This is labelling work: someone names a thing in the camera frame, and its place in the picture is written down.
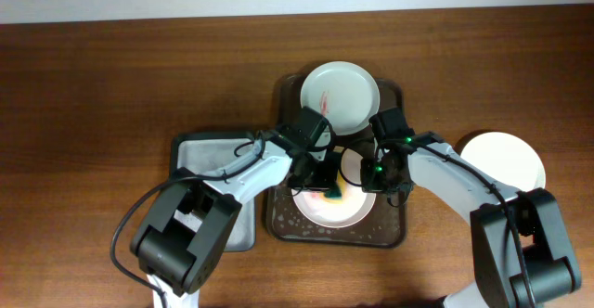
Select green yellow sponge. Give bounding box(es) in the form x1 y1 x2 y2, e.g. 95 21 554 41
323 180 347 204

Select pale green plate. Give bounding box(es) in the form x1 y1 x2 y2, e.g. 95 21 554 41
300 61 381 135

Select white bowl plate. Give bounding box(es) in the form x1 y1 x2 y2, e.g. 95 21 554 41
460 132 547 191

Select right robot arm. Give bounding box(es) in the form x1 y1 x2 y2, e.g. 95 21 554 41
360 108 582 308

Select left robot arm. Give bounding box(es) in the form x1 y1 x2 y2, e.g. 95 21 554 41
130 107 333 306

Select large brown serving tray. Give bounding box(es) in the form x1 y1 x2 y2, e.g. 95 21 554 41
263 73 407 249

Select small grey metal tray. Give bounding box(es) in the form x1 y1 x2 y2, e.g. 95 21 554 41
169 132 256 252

